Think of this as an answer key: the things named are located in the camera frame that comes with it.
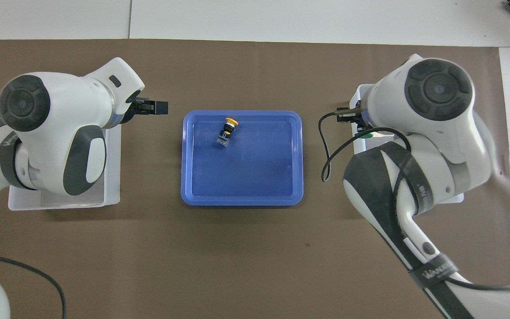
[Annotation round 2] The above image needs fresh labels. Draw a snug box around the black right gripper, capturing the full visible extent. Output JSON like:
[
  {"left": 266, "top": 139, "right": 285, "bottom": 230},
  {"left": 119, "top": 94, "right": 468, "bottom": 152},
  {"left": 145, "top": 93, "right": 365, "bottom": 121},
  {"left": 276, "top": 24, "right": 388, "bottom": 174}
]
[{"left": 335, "top": 105, "right": 367, "bottom": 132}]

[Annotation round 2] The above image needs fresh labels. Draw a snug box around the black arm strap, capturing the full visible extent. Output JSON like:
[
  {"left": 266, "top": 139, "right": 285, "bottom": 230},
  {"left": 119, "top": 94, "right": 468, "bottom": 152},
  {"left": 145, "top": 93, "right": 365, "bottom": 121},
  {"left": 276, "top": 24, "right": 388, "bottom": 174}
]
[
  {"left": 388, "top": 144, "right": 435, "bottom": 215},
  {"left": 0, "top": 131, "right": 21, "bottom": 189}
]

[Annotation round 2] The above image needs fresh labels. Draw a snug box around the black right arm strap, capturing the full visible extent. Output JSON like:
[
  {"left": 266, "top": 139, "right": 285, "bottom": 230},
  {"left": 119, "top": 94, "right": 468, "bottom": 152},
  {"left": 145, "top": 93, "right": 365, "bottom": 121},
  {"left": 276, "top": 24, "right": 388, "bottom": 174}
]
[{"left": 388, "top": 144, "right": 435, "bottom": 215}]

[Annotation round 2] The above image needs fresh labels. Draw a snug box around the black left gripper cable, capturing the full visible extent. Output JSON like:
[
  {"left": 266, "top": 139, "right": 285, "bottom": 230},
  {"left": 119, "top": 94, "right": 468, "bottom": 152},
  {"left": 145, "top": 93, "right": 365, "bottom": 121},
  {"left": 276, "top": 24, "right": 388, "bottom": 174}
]
[{"left": 0, "top": 248, "right": 67, "bottom": 319}]

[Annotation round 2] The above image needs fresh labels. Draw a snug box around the translucent white plastic box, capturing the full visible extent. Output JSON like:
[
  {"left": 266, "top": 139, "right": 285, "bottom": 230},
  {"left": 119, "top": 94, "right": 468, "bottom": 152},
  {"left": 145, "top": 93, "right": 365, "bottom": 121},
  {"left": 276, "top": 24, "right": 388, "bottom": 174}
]
[
  {"left": 8, "top": 100, "right": 123, "bottom": 211},
  {"left": 349, "top": 82, "right": 464, "bottom": 205}
]

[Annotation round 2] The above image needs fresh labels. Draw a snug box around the black left arm strap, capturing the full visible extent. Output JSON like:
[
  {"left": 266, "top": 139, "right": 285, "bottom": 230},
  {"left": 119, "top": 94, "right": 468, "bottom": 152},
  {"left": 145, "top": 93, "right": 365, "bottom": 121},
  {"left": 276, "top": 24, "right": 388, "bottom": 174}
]
[{"left": 0, "top": 131, "right": 21, "bottom": 189}]

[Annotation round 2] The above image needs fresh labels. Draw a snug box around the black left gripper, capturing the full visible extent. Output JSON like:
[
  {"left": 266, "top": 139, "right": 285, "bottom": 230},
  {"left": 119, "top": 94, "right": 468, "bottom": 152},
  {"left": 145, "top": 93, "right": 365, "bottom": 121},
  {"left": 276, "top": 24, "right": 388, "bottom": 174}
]
[{"left": 124, "top": 91, "right": 169, "bottom": 124}]

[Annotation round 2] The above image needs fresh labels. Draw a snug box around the yellow push button switch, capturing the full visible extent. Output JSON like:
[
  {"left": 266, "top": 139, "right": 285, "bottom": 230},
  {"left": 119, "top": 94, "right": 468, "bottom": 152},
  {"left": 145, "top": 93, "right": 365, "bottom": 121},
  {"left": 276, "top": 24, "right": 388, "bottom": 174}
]
[{"left": 216, "top": 117, "right": 239, "bottom": 149}]

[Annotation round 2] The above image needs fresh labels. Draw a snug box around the brown paper table mat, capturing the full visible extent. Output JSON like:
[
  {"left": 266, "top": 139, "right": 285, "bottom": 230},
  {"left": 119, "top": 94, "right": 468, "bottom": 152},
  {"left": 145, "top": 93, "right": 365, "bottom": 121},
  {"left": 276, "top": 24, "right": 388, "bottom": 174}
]
[{"left": 0, "top": 39, "right": 510, "bottom": 319}]

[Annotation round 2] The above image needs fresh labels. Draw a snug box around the black printed velcro strap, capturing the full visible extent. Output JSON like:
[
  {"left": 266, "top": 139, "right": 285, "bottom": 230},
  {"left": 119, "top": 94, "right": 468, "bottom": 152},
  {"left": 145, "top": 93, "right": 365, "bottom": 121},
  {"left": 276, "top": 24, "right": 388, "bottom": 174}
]
[{"left": 409, "top": 254, "right": 459, "bottom": 288}]

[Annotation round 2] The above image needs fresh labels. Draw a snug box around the blue plastic tray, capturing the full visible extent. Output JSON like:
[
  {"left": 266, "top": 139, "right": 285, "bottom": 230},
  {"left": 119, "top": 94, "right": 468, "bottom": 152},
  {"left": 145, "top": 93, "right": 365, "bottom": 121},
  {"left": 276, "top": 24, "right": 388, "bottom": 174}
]
[{"left": 180, "top": 110, "right": 304, "bottom": 207}]

